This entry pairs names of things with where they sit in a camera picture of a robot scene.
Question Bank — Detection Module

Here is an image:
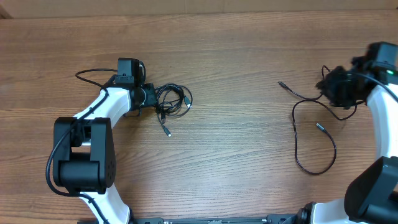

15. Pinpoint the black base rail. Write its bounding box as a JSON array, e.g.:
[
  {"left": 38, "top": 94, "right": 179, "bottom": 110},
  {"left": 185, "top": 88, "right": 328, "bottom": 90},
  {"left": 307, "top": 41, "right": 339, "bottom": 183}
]
[{"left": 128, "top": 214, "right": 311, "bottom": 224}]

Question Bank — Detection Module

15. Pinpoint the black glossy USB cable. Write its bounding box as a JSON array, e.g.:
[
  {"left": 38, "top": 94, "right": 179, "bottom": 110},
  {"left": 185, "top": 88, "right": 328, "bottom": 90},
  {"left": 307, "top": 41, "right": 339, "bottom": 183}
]
[{"left": 154, "top": 83, "right": 193, "bottom": 138}]

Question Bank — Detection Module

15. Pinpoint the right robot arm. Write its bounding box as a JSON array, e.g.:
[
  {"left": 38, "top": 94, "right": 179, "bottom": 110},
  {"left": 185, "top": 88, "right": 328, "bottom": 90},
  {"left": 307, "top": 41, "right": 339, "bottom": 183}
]
[{"left": 287, "top": 42, "right": 397, "bottom": 223}]

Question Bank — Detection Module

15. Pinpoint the black braided USB-C cable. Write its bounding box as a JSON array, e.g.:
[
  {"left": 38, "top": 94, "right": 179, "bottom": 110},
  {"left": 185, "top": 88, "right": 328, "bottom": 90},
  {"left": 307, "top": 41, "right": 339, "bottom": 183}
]
[{"left": 277, "top": 65, "right": 358, "bottom": 176}]

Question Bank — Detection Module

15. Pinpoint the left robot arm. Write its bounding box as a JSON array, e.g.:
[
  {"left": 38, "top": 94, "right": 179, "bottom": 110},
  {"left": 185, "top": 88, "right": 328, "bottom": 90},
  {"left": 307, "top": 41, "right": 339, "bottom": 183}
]
[{"left": 45, "top": 58, "right": 155, "bottom": 223}]

